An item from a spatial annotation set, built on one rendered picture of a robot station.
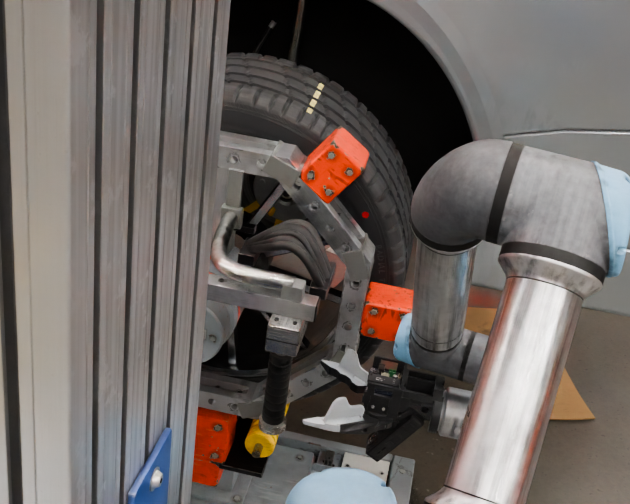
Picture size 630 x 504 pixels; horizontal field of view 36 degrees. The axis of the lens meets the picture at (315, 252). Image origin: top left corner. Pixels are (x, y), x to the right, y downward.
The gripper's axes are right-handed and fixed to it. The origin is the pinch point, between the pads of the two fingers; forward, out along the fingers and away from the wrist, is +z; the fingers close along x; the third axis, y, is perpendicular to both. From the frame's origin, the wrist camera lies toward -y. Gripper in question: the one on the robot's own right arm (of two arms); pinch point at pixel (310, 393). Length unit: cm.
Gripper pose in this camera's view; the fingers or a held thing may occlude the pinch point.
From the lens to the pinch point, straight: 150.6
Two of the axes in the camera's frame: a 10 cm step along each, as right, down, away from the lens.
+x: -1.9, 4.9, -8.5
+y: 1.2, -8.5, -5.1
